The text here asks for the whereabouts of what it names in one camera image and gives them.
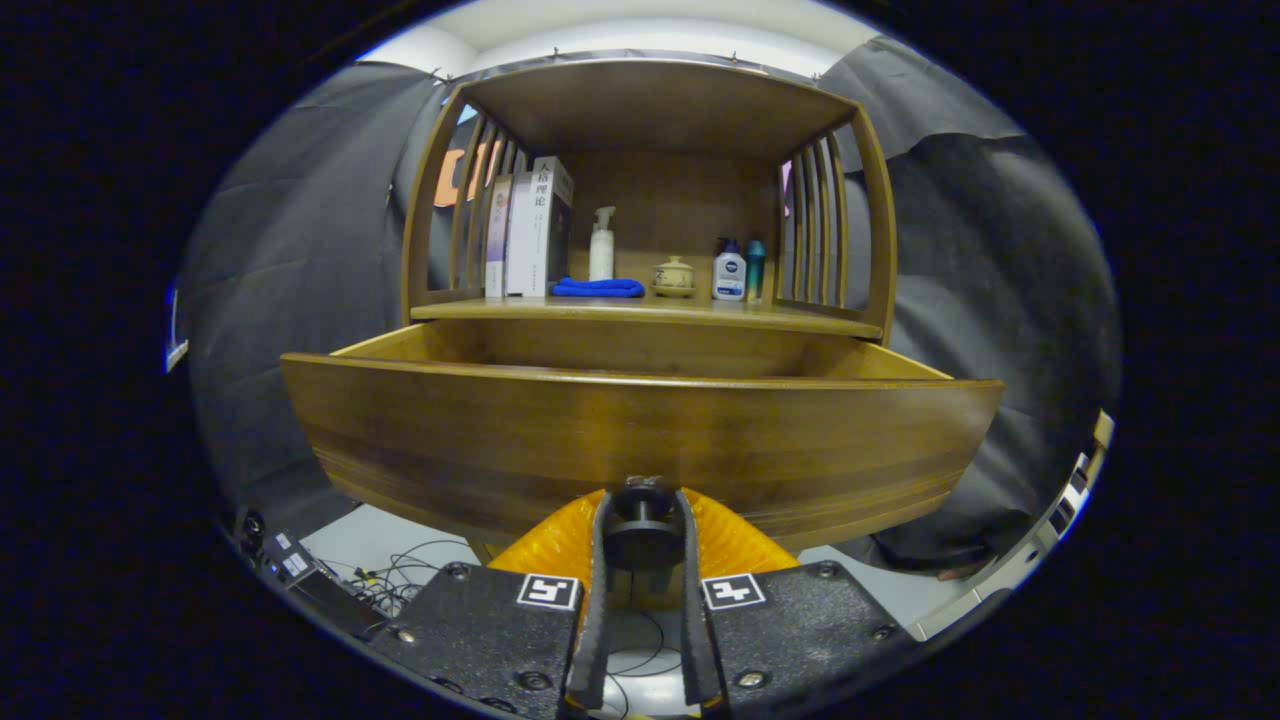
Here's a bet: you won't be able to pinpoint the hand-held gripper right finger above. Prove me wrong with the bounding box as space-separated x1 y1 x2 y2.
675 488 916 716

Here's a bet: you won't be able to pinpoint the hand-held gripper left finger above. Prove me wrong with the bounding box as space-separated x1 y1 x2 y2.
368 488 613 720

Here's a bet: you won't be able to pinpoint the black drawer knob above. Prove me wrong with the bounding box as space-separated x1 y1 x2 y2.
603 477 686 573

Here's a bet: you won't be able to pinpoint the wooden drawer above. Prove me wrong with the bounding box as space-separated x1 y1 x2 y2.
280 320 1004 553

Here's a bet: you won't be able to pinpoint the wooden countertop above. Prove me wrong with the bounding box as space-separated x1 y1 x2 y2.
410 296 886 339

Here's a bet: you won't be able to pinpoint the black floor device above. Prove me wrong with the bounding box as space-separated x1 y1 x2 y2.
240 510 386 636

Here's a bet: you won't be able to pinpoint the blue folded cloth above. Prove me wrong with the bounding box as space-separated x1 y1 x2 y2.
551 277 646 299

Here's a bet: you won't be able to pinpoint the white lotion bottle blue cap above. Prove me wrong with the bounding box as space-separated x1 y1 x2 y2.
712 238 748 302

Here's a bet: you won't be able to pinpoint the white pump bottle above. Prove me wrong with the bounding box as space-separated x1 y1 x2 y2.
589 206 616 282

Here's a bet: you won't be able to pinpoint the white book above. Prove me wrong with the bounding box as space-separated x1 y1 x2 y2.
505 156 574 298

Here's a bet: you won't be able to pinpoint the purple book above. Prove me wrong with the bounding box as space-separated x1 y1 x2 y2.
484 175 513 299

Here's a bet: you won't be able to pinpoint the black floor cables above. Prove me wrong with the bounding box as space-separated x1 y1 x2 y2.
345 540 471 616

